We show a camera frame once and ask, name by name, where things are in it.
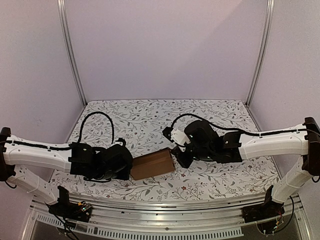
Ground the brown cardboard paper box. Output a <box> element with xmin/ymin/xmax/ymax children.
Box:
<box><xmin>130</xmin><ymin>148</ymin><xmax>176</xmax><ymax>180</ymax></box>

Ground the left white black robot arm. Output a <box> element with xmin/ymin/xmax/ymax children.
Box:
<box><xmin>0</xmin><ymin>127</ymin><xmax>133</xmax><ymax>217</ymax></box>

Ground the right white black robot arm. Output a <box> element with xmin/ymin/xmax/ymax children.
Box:
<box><xmin>163</xmin><ymin>117</ymin><xmax>320</xmax><ymax>218</ymax></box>

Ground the floral patterned table mat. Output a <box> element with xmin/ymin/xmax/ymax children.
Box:
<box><xmin>50</xmin><ymin>99</ymin><xmax>280</xmax><ymax>202</ymax></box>

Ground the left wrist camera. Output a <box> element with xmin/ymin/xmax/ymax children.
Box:
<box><xmin>115</xmin><ymin>137</ymin><xmax>127</xmax><ymax>147</ymax></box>

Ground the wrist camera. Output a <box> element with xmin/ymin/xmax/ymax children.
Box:
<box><xmin>162</xmin><ymin>126</ymin><xmax>191</xmax><ymax>148</ymax></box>
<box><xmin>115</xmin><ymin>137</ymin><xmax>127</xmax><ymax>147</ymax></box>

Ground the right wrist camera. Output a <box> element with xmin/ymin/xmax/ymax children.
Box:
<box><xmin>162</xmin><ymin>126</ymin><xmax>191</xmax><ymax>148</ymax></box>

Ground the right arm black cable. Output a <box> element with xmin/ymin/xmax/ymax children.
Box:
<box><xmin>171</xmin><ymin>113</ymin><xmax>308</xmax><ymax>137</ymax></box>

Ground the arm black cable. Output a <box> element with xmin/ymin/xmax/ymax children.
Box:
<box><xmin>171</xmin><ymin>113</ymin><xmax>308</xmax><ymax>137</ymax></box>
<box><xmin>78</xmin><ymin>112</ymin><xmax>116</xmax><ymax>145</ymax></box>

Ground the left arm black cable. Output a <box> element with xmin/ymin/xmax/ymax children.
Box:
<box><xmin>78</xmin><ymin>112</ymin><xmax>116</xmax><ymax>145</ymax></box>

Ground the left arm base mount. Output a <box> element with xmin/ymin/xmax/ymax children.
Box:
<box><xmin>48</xmin><ymin>197</ymin><xmax>93</xmax><ymax>223</ymax></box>

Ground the aluminium front rail frame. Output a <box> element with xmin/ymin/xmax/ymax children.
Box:
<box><xmin>21</xmin><ymin>192</ymin><xmax>313</xmax><ymax>240</ymax></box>

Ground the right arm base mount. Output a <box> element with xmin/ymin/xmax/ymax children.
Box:
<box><xmin>241</xmin><ymin>201</ymin><xmax>285</xmax><ymax>223</ymax></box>

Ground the right aluminium corner post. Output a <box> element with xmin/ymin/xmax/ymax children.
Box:
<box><xmin>245</xmin><ymin>0</ymin><xmax>275</xmax><ymax>108</ymax></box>

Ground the aluminium corner post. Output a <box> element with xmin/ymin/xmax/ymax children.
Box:
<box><xmin>245</xmin><ymin>0</ymin><xmax>275</xmax><ymax>108</ymax></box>
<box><xmin>57</xmin><ymin>0</ymin><xmax>88</xmax><ymax>107</ymax></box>

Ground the left aluminium corner post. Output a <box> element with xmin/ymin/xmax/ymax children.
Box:
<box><xmin>57</xmin><ymin>0</ymin><xmax>88</xmax><ymax>107</ymax></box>

